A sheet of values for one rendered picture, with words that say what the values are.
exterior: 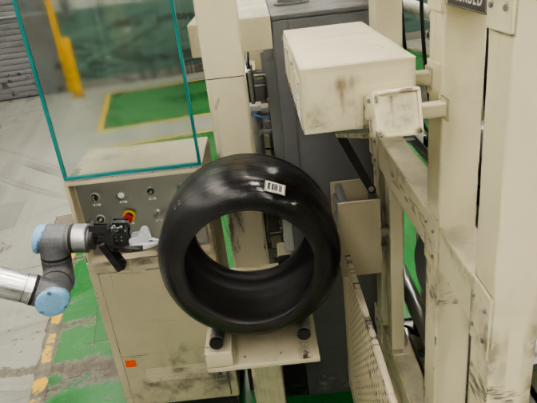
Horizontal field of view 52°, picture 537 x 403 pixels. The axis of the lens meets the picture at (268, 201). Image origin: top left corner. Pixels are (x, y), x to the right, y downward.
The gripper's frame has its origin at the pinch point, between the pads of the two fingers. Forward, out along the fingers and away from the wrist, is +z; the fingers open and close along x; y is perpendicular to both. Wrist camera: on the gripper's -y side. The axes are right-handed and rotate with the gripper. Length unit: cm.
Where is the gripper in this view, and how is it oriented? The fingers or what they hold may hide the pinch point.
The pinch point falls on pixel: (156, 243)
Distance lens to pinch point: 173.3
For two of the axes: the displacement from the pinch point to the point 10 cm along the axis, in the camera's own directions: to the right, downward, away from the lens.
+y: 0.1, -9.1, -4.2
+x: -0.3, -4.2, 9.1
